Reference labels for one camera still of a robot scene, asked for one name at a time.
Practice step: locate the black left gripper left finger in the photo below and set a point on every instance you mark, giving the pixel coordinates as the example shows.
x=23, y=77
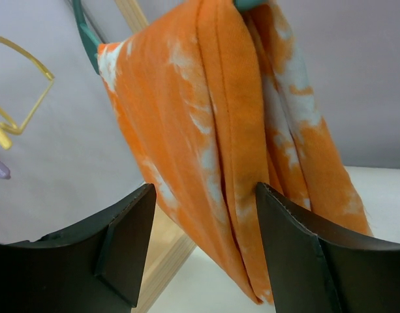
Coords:
x=94, y=265

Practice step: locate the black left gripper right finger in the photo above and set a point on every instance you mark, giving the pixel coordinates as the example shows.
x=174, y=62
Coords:
x=315, y=265

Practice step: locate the orange white trousers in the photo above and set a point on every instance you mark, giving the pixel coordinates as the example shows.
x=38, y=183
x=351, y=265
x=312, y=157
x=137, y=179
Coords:
x=213, y=101

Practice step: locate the teal hanger holding trousers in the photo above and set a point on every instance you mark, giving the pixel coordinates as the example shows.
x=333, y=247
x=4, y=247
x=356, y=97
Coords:
x=135, y=19

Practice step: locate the yellow hanger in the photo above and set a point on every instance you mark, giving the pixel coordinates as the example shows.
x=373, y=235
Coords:
x=24, y=82

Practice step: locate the wooden clothes rack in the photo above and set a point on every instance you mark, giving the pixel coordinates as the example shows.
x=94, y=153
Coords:
x=169, y=248

